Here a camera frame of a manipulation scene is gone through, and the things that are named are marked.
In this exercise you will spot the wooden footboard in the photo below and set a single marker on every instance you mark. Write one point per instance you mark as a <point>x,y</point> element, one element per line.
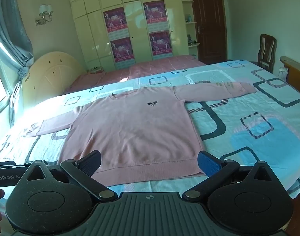
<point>296,72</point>

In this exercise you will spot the cream round headboard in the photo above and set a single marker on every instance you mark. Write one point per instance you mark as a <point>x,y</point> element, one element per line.
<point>51,76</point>

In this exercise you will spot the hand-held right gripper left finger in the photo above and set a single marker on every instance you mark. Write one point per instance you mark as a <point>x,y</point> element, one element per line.
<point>89,163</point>

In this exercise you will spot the pink checked bed sheet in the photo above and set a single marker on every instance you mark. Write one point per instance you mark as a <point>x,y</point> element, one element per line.
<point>150,70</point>

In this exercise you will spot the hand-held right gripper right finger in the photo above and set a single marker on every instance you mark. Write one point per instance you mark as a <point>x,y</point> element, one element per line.
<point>208,164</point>

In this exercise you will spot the cream corner shelves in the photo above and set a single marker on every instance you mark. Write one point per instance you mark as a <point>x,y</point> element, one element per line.
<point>191,22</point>

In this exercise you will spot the cream wardrobe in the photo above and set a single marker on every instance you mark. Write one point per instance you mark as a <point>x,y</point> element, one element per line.
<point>95,39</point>

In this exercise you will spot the dark wooden chair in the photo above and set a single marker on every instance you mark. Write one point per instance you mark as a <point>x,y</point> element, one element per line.
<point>266,51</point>

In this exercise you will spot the pink sweater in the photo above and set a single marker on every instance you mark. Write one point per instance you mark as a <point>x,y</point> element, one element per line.
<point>135,132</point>

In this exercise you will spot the blue patterned bed sheet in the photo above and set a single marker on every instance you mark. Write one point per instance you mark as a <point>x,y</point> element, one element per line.
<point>250,127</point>

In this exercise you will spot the dark brown wooden door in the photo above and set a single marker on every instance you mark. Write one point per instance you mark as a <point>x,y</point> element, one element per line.
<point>211,24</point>

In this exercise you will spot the purple wall poster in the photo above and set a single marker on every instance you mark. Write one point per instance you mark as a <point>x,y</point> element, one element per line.
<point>114,19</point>
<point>122,50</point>
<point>155,13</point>
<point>161,44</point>

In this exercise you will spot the stack of books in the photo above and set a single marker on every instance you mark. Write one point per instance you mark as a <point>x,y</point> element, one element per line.
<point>95,69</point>

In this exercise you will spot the wall lamp with white shades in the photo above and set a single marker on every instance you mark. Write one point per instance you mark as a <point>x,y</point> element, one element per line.
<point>45,11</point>

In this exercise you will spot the blue-grey curtain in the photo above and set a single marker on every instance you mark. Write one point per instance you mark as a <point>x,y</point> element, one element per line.
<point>10,36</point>

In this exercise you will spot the teal bottle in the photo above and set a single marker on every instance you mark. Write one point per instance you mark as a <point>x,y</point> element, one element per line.
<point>188,17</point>

